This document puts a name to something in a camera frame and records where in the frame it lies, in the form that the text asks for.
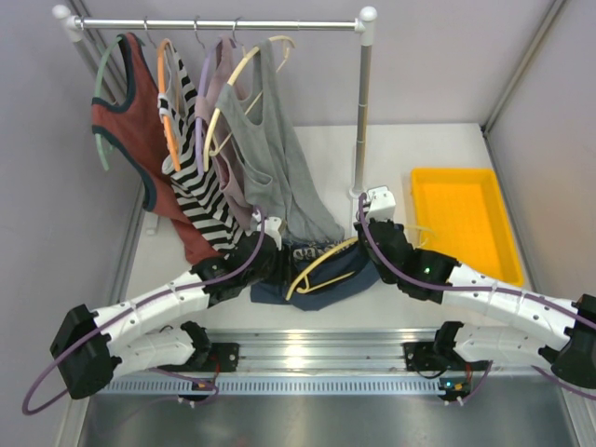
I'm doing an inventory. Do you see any yellow hanger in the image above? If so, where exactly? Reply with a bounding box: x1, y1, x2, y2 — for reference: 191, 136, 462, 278
284, 222, 440, 300

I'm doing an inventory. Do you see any blue printed tank top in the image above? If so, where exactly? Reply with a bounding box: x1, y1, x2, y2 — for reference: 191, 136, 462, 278
250, 241, 379, 311

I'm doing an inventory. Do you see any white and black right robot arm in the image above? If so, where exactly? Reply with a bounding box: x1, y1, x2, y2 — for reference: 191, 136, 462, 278
354, 220, 595, 389

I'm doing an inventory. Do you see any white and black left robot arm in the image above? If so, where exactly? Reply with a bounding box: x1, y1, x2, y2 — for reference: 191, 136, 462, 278
50, 232, 290, 400

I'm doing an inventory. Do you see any grey tank top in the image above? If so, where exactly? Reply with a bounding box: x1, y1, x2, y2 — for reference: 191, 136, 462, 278
221, 39, 345, 243

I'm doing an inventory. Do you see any orange hanger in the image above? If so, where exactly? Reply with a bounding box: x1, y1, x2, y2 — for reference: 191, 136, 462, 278
143, 17, 181, 172

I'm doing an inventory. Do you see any black white striped tank top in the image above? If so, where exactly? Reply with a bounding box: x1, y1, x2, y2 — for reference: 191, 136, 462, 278
161, 41, 244, 254

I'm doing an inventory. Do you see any mauve tank top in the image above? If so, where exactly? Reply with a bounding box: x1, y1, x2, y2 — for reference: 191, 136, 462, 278
203, 36, 252, 230

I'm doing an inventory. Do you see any rust red tank top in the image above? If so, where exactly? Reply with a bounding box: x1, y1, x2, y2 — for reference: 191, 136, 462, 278
110, 33, 221, 264

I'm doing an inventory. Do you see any green hanger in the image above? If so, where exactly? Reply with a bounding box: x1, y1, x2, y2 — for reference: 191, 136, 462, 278
92, 35, 122, 171

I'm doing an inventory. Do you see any cream hanger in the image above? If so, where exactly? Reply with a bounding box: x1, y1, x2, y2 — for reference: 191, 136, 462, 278
200, 20, 295, 173

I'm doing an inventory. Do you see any lilac hanger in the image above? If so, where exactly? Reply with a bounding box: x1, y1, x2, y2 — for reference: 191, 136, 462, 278
195, 39, 221, 177

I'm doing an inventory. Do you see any yellow plastic tray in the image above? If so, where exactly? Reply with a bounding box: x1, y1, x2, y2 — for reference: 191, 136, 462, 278
411, 168, 525, 286

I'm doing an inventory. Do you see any silver white clothes rack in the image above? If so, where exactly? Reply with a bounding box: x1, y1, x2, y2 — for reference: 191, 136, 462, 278
52, 5, 378, 217

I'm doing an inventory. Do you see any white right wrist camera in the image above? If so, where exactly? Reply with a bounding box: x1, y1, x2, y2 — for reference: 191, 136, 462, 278
364, 185, 396, 222

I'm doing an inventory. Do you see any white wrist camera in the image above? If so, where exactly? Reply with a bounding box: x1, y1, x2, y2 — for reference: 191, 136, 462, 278
364, 185, 396, 222
251, 207, 285, 251

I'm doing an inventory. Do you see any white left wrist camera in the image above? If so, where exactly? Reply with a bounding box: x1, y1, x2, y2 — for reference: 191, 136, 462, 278
251, 207, 285, 251

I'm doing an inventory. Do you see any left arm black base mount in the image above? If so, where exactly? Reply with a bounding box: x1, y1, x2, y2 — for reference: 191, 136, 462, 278
159, 343, 240, 373

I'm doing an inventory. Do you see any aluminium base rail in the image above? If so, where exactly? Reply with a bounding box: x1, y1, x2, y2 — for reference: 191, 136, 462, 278
103, 329, 533, 398

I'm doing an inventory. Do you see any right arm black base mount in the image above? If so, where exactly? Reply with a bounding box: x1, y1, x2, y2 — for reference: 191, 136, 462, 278
403, 342, 466, 379

